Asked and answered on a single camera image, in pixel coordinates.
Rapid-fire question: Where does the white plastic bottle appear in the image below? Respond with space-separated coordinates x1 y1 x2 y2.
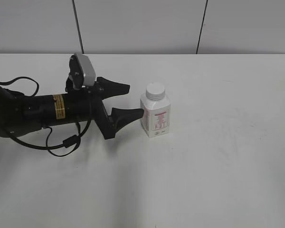
140 94 171 138

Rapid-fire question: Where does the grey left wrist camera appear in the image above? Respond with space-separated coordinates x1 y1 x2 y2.
68 53 96 90

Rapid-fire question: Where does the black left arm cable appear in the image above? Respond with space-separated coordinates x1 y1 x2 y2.
0 76 92 157

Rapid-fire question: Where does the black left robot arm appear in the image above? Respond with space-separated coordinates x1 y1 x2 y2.
0 77 144 140

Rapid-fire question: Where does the white screw cap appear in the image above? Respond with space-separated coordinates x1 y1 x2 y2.
145 82 165 101

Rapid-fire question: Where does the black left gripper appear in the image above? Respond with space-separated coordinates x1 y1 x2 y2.
66 77 143 140

